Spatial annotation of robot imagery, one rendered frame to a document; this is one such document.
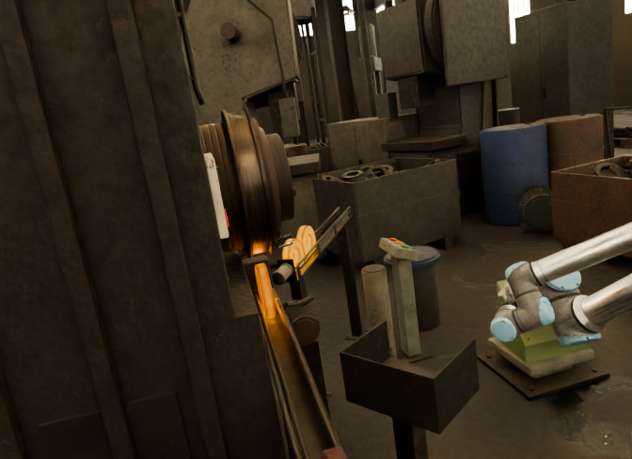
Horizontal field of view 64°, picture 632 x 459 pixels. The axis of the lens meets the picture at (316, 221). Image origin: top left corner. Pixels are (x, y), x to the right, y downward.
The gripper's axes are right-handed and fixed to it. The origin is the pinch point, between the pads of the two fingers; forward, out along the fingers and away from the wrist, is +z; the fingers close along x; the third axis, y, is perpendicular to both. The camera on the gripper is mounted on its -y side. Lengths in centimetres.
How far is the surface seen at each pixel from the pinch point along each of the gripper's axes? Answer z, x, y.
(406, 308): 13, -23, 52
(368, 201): 129, -93, 81
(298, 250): -33, -74, 51
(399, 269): 11, -40, 41
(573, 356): 10.8, 35.5, 4.1
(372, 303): -2, -36, 57
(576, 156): 293, -17, -29
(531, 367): -2.2, 26.5, 16.4
